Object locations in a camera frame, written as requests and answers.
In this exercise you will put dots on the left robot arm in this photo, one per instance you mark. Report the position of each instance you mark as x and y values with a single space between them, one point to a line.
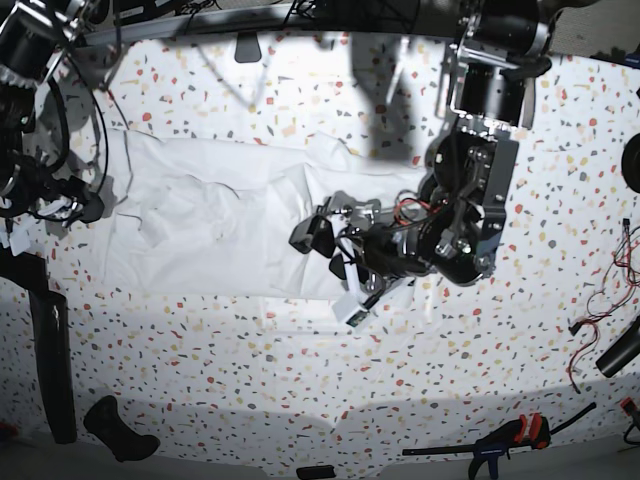
453 225

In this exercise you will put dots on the white T-shirt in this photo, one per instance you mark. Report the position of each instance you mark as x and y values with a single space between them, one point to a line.
202 216

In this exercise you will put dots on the black bent bracket stand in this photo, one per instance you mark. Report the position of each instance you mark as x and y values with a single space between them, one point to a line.
49 314

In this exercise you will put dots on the black orange bar clamp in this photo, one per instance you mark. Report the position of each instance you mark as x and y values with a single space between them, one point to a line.
519 433

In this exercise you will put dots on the terrazzo patterned tablecloth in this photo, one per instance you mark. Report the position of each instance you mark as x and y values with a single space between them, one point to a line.
277 383

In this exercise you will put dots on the black clip at table edge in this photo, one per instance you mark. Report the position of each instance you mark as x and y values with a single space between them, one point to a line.
247 48

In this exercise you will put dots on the black cylinder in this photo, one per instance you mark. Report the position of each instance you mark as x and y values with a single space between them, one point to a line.
621 352

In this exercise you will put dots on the small black box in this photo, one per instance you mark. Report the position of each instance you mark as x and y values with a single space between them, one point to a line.
316 472

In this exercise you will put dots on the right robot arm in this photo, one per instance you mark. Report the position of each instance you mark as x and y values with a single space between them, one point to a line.
35 37

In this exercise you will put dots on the black game controller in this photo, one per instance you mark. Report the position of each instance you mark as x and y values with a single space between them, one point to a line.
104 422

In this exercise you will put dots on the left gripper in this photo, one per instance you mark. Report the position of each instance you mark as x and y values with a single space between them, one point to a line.
373 250

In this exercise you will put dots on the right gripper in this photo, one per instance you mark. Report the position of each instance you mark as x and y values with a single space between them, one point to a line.
29 198

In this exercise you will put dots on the black round object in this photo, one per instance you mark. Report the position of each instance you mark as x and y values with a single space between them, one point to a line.
630 163

